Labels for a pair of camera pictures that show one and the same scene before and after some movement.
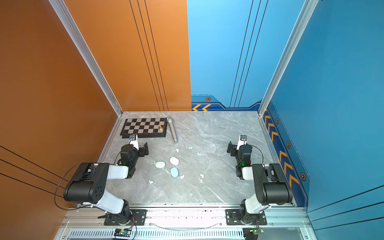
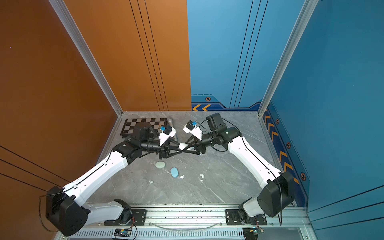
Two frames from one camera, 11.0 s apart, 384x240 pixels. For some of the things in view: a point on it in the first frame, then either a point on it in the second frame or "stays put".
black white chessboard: x=144 y=127 stays put
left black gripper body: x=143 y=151 -> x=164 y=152
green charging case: x=160 y=164 stays put
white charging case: x=174 y=161 -> x=182 y=146
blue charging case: x=174 y=171 stays put
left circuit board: x=123 y=232 stays put
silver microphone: x=169 y=121 stays put
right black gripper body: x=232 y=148 -> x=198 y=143
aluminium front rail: x=187 y=216 stays put
